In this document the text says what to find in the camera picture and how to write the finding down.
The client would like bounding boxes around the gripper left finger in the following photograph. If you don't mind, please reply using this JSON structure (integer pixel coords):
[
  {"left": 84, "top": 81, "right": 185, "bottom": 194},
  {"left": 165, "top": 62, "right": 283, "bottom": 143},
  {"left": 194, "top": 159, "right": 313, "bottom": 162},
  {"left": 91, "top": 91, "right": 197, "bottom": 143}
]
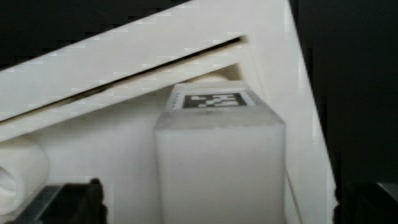
[{"left": 14, "top": 178, "right": 107, "bottom": 224}]

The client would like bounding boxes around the white square tabletop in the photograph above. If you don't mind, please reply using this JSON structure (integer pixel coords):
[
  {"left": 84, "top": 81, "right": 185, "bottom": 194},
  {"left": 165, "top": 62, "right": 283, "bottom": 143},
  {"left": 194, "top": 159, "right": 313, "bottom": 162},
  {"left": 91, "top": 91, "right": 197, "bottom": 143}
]
[{"left": 0, "top": 39, "right": 270, "bottom": 224}]

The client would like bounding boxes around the white U-shaped fence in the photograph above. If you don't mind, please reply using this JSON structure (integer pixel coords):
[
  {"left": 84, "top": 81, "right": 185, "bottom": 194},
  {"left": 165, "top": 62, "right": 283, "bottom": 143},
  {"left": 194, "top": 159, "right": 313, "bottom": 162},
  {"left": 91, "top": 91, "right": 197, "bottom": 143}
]
[{"left": 0, "top": 0, "right": 336, "bottom": 224}]

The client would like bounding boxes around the white leg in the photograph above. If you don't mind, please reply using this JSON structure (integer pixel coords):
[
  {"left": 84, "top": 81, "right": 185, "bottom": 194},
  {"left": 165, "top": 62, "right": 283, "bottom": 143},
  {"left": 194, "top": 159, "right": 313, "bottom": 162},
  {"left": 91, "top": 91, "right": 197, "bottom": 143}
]
[{"left": 155, "top": 81, "right": 286, "bottom": 224}]

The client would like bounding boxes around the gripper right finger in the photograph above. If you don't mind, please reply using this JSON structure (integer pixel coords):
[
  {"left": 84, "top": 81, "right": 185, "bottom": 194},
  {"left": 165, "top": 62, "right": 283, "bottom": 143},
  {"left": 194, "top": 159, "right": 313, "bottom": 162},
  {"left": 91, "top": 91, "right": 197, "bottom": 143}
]
[{"left": 332, "top": 182, "right": 398, "bottom": 224}]

